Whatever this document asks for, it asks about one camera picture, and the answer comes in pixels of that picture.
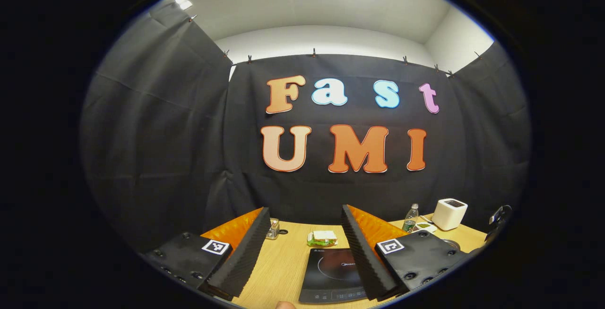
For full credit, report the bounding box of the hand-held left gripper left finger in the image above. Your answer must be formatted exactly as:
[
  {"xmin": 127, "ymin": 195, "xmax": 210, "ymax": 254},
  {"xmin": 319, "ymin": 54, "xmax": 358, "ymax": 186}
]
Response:
[{"xmin": 142, "ymin": 206, "xmax": 271, "ymax": 301}]

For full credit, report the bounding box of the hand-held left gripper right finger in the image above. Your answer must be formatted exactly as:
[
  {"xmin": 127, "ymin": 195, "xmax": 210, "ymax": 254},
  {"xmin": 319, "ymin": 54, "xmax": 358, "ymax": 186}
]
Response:
[{"xmin": 341, "ymin": 204, "xmax": 473, "ymax": 302}]

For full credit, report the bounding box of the black induction cooktop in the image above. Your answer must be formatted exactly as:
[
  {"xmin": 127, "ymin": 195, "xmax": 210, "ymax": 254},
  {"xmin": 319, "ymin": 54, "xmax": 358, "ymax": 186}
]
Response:
[{"xmin": 299, "ymin": 248, "xmax": 379, "ymax": 305}]

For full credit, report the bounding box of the sandwich with lettuce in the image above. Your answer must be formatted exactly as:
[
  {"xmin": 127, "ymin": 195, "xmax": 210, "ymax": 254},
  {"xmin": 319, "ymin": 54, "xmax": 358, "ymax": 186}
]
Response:
[{"xmin": 307, "ymin": 230, "xmax": 338, "ymax": 248}]

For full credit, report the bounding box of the white toaster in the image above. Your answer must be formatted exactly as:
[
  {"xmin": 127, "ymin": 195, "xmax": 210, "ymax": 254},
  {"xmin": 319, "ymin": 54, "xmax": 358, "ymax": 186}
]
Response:
[{"xmin": 432, "ymin": 198, "xmax": 468, "ymax": 231}]

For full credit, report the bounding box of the clear plastic water bottle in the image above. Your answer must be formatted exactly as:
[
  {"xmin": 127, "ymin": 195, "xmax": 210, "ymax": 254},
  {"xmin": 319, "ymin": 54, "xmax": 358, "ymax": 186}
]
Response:
[{"xmin": 403, "ymin": 204, "xmax": 419, "ymax": 232}]

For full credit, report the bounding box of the black backdrop cloth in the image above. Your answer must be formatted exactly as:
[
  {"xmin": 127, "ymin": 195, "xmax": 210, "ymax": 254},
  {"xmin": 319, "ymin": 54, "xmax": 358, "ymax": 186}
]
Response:
[{"xmin": 79, "ymin": 2, "xmax": 532, "ymax": 253}]

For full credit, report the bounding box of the row of black cloth clips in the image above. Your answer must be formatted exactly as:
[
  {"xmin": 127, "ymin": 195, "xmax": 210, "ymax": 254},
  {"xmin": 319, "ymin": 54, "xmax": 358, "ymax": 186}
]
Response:
[{"xmin": 188, "ymin": 14, "xmax": 484, "ymax": 77}]

